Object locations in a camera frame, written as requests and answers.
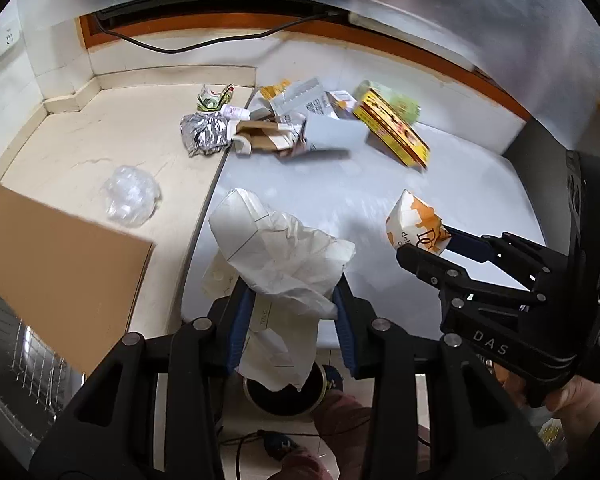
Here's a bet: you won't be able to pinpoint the white paper bag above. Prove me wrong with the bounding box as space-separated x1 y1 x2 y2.
202 187 357 392

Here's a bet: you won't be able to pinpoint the small orange packet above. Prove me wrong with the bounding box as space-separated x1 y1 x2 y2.
259 80 293 101

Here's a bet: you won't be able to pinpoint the thick black cable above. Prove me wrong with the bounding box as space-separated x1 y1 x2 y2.
92 9 342 54

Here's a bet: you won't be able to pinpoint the thin black wire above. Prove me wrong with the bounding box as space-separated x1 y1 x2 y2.
220 429 331 480

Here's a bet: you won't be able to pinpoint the clear crumpled plastic wrap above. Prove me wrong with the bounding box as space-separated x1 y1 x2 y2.
102 165 162 229

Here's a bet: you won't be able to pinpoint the torn brown cardboard box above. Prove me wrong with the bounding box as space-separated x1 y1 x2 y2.
232 119 306 159

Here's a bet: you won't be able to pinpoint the brown cardboard sheet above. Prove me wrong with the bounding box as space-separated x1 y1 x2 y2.
0 183 156 376

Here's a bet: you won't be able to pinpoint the cream rimmed round bin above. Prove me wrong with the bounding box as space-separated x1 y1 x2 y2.
242 364 329 417

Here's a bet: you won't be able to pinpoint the small white box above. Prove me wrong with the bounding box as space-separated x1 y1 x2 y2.
325 89 359 120

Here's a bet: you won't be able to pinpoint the person's blue shoe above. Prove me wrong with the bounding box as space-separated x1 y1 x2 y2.
259 431 302 462
322 365 346 392

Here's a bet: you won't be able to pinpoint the person's right hand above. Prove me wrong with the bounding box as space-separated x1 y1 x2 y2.
542 360 600 458

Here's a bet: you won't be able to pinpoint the orange and white paper packet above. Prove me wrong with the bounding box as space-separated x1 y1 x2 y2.
384 189 452 257

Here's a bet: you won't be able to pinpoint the yellow box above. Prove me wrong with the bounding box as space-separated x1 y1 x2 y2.
352 80 431 168

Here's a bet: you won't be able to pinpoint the person's right blue shoe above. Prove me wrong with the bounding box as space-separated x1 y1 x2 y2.
322 365 346 392

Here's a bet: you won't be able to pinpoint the person's pink trousers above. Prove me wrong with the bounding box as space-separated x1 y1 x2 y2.
275 392 431 480

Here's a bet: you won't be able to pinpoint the crumpled green white wrapper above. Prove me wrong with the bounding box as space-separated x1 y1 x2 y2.
196 83 238 112

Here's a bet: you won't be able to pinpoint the metal wire rack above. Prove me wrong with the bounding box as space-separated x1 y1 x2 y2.
0 270 87 461

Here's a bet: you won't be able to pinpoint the person's left blue shoe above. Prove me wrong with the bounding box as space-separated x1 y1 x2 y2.
259 431 302 462

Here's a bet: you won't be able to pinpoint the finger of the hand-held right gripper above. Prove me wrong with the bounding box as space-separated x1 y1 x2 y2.
396 247 548 311
445 225 566 287

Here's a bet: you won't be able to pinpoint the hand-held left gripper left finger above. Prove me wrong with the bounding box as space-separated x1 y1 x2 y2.
30 287 256 480

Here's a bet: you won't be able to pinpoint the silver foil wrappers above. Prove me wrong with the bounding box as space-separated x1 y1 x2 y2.
270 79 332 126

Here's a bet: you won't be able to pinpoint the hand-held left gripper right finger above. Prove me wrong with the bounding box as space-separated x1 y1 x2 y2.
332 280 561 480

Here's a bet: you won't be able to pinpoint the silver foil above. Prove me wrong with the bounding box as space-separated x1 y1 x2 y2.
181 112 231 157

